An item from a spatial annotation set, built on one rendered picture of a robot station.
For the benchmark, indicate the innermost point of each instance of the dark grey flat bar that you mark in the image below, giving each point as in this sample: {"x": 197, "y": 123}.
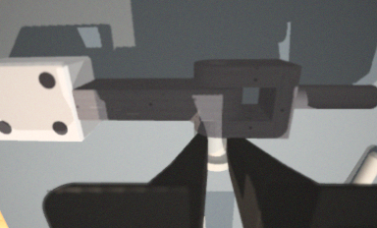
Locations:
{"x": 171, "y": 99}

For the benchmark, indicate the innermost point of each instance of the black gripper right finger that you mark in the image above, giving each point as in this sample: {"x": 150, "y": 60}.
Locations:
{"x": 270, "y": 194}

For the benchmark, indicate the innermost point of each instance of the beige block with four holes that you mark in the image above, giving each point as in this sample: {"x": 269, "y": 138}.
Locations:
{"x": 36, "y": 100}

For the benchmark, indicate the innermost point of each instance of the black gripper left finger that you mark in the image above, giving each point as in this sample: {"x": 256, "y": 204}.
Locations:
{"x": 175, "y": 198}

